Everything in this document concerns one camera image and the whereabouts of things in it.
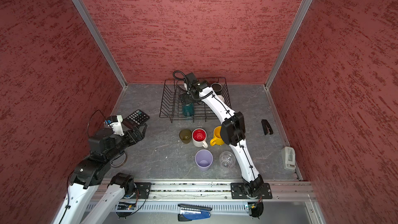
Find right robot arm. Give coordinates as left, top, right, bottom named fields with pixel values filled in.
left=183, top=81, right=264, bottom=198

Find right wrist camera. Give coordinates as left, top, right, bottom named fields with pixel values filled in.
left=183, top=73, right=199, bottom=90

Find lavender cup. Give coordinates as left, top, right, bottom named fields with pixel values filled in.
left=195, top=149, right=213, bottom=172

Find black wire dish rack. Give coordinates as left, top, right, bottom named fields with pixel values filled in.
left=159, top=77, right=232, bottom=122

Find black calculator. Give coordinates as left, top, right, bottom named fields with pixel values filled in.
left=122, top=110, right=150, bottom=129

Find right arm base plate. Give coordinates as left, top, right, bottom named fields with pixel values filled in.
left=230, top=183, right=273, bottom=200

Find blue black stapler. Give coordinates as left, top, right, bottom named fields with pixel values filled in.
left=177, top=203, right=212, bottom=222

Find white mug red inside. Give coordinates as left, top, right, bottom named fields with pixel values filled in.
left=192, top=128, right=208, bottom=149

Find right circuit board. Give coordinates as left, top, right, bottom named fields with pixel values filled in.
left=248, top=203, right=264, bottom=218

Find small black stapler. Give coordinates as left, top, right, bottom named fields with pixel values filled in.
left=261, top=119, right=274, bottom=135

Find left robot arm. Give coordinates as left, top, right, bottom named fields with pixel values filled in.
left=53, top=124, right=149, bottom=224

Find black mug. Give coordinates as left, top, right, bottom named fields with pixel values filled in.
left=211, top=83, right=223, bottom=95

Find left circuit board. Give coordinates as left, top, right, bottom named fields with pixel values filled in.
left=116, top=202, right=137, bottom=211

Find white plastic device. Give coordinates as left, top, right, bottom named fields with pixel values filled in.
left=281, top=147, right=296, bottom=171

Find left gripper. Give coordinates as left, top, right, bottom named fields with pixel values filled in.
left=106, top=123, right=148, bottom=161

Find white cup teal outside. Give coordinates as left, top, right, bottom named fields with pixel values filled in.
left=182, top=103, right=195, bottom=117

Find olive green glass cup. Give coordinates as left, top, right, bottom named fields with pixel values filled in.
left=179, top=129, right=192, bottom=144

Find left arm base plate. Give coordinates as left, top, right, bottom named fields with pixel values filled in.
left=123, top=182, right=152, bottom=200

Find yellow mug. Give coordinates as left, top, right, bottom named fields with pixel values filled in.
left=210, top=126, right=224, bottom=146

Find circuit board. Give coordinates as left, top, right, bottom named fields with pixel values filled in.
left=116, top=202, right=137, bottom=211
left=248, top=203, right=264, bottom=218

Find clear glass cup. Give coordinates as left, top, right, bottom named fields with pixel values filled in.
left=219, top=151, right=236, bottom=169

